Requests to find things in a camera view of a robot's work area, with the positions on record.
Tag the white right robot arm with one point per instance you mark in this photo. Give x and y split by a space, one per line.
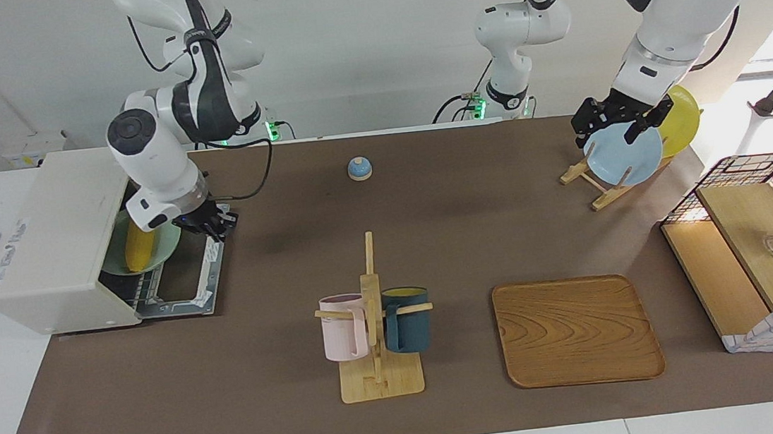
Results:
205 100

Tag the blue service bell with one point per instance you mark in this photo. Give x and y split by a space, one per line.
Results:
359 169

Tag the white toaster oven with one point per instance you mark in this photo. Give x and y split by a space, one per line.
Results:
48 242

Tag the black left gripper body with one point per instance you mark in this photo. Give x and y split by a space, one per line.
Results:
621 111

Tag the yellow plate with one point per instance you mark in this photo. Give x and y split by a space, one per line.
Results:
682 121

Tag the white wall socket box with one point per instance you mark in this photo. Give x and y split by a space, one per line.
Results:
32 148

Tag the yellow corn cob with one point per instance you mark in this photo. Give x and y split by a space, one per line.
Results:
140 246

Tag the brown table mat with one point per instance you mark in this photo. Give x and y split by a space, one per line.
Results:
266 363

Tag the light green plate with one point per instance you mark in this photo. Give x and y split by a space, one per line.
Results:
166 249

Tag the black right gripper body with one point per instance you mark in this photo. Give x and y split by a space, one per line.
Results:
209 216

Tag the wooden mug rack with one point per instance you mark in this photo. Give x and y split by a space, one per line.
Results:
378 381

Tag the pink mug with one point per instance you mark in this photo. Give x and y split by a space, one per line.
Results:
339 331

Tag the dark teal mug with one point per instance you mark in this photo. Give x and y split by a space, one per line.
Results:
410 324

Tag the brown wooden tray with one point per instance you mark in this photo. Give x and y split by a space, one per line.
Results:
575 330

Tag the light blue plate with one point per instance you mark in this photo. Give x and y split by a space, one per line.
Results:
622 159

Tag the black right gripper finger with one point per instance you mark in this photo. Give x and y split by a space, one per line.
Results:
187 227
218 234

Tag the wooden plate rack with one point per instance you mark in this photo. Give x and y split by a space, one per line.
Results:
604 197

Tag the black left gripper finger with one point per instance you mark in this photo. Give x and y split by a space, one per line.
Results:
634 133
578 139

